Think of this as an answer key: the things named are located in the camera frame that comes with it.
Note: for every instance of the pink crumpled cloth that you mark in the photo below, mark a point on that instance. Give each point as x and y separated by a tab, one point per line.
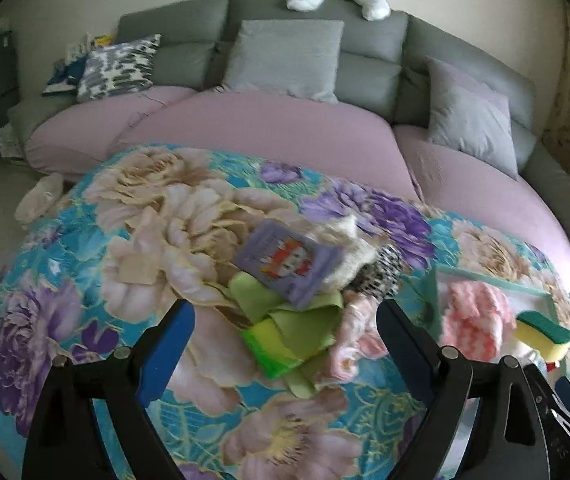
360	345

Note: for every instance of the purple sofa seat cover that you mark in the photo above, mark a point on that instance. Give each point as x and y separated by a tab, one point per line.
265	125

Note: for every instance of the cream slipper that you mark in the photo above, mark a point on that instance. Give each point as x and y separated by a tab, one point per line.
40	197

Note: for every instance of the green and yellow sponge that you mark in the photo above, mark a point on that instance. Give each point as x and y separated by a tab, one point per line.
545	335

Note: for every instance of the floral blanket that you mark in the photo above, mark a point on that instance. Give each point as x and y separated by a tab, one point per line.
140	210

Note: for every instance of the purple pillow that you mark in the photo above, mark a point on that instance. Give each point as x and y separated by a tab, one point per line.
455	75

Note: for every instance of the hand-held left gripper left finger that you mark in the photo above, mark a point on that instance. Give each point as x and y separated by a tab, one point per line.
165	355

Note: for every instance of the pink fluffy cloth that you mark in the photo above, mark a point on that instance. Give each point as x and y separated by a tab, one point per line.
475	315

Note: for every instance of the purple cartoon packet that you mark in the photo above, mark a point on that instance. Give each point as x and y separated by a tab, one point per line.
285	260

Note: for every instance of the white lace cloth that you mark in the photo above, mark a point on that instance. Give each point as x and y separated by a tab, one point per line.
350	245

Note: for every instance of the black and white patterned pillow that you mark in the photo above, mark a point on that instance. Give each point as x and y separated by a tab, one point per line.
115	67

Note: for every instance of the leopard print cloth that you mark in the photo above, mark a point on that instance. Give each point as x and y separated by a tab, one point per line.
380	272

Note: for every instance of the white plastic bag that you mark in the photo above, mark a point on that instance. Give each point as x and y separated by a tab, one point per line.
10	145

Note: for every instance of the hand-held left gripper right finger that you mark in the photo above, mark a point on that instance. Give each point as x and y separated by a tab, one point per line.
402	355

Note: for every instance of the grey pillow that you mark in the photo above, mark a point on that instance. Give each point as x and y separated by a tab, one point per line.
285	60
475	130

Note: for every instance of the teal tray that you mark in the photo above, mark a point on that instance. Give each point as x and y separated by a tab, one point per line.
530	292

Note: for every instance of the stack of books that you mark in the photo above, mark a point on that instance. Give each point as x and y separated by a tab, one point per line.
65	75

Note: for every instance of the light green cloth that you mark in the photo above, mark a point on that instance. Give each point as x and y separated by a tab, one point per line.
315	325

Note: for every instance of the grey sofa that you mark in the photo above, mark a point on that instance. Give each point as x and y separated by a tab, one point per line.
180	55

